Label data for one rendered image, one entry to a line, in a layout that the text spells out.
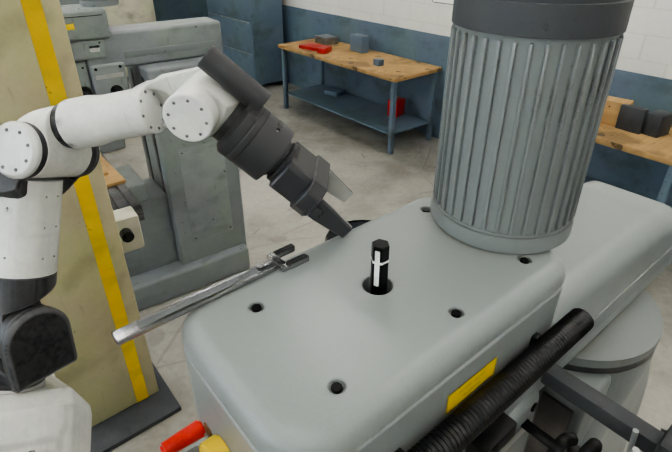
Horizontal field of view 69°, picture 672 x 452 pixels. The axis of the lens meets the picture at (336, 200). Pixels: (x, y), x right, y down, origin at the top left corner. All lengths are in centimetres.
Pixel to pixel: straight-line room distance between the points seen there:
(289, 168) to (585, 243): 59
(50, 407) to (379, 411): 54
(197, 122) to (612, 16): 48
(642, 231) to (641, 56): 383
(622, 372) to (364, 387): 73
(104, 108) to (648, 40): 450
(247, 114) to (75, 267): 186
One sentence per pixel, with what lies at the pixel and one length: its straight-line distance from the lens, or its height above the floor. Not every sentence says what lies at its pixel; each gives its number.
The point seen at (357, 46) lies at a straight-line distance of 643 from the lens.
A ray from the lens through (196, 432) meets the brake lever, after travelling 72.
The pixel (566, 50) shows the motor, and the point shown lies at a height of 216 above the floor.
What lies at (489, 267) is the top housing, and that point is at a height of 189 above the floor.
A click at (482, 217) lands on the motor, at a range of 67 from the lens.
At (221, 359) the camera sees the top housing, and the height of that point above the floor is 189.
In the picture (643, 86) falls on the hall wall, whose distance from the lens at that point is 491.
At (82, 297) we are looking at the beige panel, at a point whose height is 81.
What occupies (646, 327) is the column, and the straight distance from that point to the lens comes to 121.
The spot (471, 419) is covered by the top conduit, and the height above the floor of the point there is 180.
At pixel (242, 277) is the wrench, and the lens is 62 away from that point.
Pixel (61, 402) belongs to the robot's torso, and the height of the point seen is 165.
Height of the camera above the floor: 227
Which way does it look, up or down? 29 degrees down
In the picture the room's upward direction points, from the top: straight up
